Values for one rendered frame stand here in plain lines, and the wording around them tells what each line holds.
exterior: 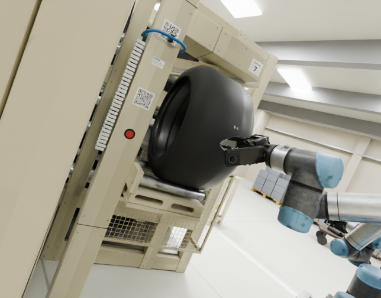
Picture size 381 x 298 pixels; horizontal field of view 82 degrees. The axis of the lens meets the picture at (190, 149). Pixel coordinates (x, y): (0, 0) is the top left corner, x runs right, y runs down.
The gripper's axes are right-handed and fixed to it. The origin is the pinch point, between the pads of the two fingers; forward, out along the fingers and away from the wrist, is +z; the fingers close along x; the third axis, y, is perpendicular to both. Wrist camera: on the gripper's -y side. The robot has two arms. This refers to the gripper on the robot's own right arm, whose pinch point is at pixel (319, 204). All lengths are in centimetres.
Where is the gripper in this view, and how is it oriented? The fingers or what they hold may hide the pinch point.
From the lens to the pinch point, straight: 158.6
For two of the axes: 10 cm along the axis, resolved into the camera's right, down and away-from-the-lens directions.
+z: -2.8, -1.9, 9.4
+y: -2.6, 9.6, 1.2
